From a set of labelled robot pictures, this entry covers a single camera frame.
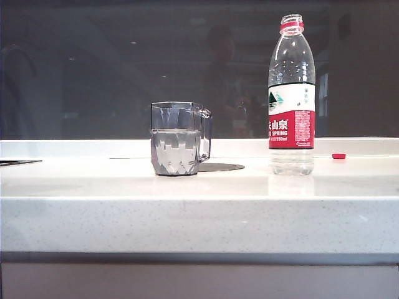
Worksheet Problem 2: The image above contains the round metal countertop disc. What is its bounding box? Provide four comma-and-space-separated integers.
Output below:
197, 163, 246, 173

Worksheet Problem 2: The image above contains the faceted grey glass mug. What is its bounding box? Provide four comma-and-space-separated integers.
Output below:
151, 100, 214, 178

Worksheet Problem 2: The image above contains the grey cabinet front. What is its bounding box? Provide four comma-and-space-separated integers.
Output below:
0, 262, 399, 299

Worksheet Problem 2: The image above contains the black flat cooktop panel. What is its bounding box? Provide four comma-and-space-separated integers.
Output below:
0, 159, 43, 167

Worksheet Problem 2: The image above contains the clear red-label water bottle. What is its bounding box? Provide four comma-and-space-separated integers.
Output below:
267, 13, 317, 176

